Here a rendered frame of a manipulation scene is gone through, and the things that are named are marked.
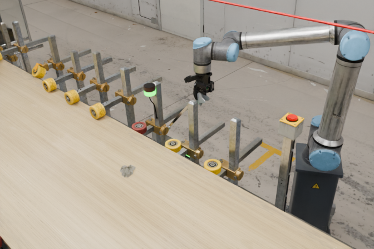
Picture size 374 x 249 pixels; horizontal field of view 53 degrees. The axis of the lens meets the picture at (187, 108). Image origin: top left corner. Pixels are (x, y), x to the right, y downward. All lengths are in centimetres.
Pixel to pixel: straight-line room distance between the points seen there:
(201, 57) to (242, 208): 74
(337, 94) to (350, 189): 138
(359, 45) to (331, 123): 41
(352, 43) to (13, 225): 155
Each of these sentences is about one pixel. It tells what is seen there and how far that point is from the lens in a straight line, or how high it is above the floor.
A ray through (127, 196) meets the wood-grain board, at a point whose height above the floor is 90.
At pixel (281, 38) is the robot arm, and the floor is 135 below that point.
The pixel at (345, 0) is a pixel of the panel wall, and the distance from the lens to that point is 411.
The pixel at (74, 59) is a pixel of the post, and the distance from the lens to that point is 249.
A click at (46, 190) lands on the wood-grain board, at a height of 90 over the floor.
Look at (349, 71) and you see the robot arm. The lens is 179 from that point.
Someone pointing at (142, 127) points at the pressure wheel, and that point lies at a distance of 199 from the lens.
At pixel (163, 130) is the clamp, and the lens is 203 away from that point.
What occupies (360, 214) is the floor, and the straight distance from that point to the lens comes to 294.
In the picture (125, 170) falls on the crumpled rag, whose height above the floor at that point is 92.
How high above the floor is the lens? 202
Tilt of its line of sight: 32 degrees down
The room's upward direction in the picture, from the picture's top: 2 degrees counter-clockwise
